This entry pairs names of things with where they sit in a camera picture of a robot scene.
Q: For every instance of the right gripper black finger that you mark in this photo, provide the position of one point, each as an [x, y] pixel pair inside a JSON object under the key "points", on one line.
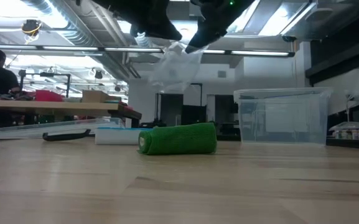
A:
{"points": [[204, 37]]}

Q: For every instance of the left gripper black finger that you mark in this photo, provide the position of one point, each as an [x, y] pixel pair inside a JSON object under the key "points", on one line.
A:
{"points": [[154, 31]]}

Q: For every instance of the clear plastic zip bag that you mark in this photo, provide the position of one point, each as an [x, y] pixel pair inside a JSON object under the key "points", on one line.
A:
{"points": [[176, 71]]}

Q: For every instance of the green elastic bandage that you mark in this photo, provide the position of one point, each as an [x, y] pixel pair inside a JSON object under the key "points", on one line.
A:
{"points": [[182, 138]]}

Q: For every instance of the cardboard box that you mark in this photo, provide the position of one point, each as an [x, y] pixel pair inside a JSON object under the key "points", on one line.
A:
{"points": [[95, 97]]}

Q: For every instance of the wheeled workbench with wooden top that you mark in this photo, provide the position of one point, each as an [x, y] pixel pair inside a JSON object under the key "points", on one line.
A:
{"points": [[73, 106]]}

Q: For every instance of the blue white pill organizer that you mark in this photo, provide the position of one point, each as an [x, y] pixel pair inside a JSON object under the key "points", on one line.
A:
{"points": [[117, 137]]}

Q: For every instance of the clear plastic storage bin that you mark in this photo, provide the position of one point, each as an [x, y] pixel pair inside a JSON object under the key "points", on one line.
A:
{"points": [[282, 118]]}

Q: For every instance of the red plastic bin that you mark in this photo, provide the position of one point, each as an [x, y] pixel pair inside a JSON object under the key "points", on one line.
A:
{"points": [[48, 96]]}

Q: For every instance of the tray of small bottles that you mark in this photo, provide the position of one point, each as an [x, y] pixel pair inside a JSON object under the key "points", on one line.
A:
{"points": [[350, 133]]}

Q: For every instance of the long ceiling light rail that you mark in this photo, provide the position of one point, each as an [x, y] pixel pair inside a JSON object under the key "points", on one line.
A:
{"points": [[73, 48]]}

